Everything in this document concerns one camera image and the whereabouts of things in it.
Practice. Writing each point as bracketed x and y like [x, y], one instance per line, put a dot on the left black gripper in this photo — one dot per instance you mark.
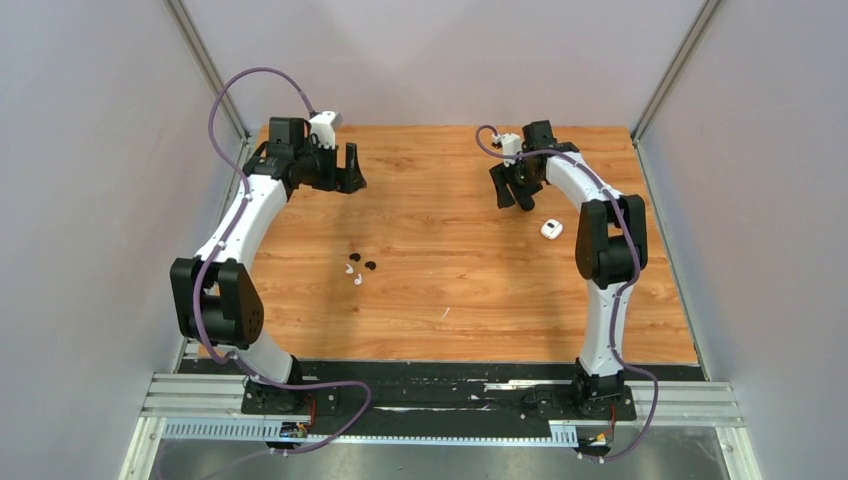
[343, 180]

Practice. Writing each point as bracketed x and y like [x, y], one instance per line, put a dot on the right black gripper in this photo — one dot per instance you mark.
[506, 199]

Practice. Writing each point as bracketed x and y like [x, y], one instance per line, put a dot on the white earbud charging case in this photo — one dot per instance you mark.
[551, 229]

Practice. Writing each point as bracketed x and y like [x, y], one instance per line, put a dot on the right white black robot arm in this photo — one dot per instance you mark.
[610, 249]

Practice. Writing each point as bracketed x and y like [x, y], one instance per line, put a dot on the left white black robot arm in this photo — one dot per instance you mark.
[215, 298]

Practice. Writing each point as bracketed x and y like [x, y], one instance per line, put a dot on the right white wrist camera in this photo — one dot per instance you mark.
[510, 146]

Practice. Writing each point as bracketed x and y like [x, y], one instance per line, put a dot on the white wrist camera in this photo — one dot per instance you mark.
[510, 146]
[322, 128]

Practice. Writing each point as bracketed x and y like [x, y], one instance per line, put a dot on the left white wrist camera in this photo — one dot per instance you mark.
[322, 128]

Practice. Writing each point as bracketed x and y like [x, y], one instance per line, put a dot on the left aluminium frame post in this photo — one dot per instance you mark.
[193, 40]

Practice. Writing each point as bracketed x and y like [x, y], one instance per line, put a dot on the aluminium frame post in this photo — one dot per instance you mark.
[193, 40]
[687, 47]

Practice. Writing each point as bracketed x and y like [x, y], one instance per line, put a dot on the right aluminium frame post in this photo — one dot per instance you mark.
[687, 47]

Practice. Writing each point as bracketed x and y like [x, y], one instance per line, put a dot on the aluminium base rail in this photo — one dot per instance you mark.
[671, 403]

